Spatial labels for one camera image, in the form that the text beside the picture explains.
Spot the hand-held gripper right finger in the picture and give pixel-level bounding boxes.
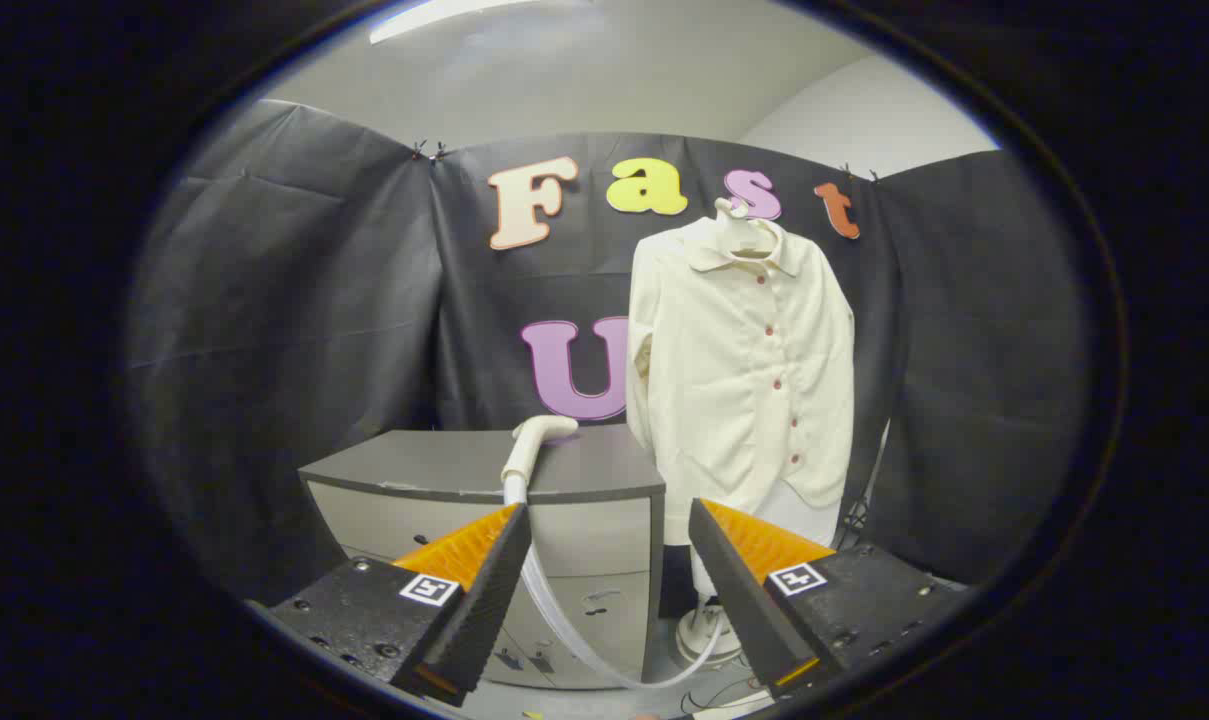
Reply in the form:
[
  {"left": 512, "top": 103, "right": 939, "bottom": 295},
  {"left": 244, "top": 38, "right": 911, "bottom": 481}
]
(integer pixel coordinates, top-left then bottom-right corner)
[{"left": 688, "top": 498, "right": 970, "bottom": 698}]

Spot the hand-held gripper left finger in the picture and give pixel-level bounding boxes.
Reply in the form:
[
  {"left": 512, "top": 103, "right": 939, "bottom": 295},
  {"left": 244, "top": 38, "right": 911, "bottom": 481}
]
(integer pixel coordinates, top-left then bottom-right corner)
[{"left": 247, "top": 503, "right": 533, "bottom": 709}]

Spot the white garment steamer base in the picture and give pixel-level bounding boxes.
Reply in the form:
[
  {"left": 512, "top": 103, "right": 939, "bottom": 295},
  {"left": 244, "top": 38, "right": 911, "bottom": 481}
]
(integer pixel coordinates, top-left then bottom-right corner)
[{"left": 676, "top": 550, "right": 745, "bottom": 667}]

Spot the translucent garment steamer hose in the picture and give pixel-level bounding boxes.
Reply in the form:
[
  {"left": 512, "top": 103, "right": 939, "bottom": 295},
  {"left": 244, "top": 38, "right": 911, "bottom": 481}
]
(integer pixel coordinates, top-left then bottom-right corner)
[{"left": 504, "top": 478, "right": 735, "bottom": 691}]

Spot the white garment steamer head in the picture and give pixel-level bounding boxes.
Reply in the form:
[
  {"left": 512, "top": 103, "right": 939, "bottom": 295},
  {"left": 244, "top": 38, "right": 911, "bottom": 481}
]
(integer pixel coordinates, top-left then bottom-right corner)
[{"left": 501, "top": 416, "right": 580, "bottom": 504}]

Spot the cream button-up shirt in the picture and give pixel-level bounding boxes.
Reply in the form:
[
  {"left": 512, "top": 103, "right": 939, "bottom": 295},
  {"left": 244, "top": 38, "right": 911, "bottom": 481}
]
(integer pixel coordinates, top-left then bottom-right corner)
[{"left": 625, "top": 215, "right": 856, "bottom": 549}]

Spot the white plastic clothes hanger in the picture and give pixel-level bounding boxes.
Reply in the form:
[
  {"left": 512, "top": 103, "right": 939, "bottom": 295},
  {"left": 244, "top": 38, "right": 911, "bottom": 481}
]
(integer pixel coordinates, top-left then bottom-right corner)
[{"left": 714, "top": 197, "right": 780, "bottom": 261}]

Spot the grey cabinet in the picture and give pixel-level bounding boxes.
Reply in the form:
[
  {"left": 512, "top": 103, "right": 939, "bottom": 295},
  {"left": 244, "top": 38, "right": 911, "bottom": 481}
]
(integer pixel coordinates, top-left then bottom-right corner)
[{"left": 298, "top": 425, "right": 667, "bottom": 691}]

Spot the metal stand pole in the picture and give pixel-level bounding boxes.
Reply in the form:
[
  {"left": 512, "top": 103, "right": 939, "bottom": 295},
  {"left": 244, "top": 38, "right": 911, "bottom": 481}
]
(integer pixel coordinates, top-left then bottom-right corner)
[{"left": 844, "top": 420, "right": 890, "bottom": 541}]

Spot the black backdrop cloth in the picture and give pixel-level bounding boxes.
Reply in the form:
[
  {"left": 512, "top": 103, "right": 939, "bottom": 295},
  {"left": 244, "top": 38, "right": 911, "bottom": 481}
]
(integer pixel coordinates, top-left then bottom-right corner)
[{"left": 124, "top": 98, "right": 1095, "bottom": 606}]

